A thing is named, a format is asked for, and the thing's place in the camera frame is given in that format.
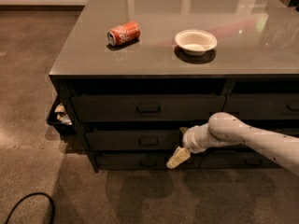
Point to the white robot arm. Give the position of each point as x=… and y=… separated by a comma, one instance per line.
x=223, y=130

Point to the dark grey drawer cabinet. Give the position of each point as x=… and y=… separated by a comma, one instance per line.
x=257, y=53

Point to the black trash bin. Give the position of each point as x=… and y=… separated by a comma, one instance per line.
x=55, y=123

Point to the orange soda can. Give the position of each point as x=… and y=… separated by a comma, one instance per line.
x=123, y=33

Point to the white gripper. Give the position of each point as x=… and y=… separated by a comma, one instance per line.
x=188, y=140

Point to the white paper bowl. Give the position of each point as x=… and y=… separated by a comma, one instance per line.
x=196, y=42

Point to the crumpled trash in bin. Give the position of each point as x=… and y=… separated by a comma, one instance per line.
x=61, y=114

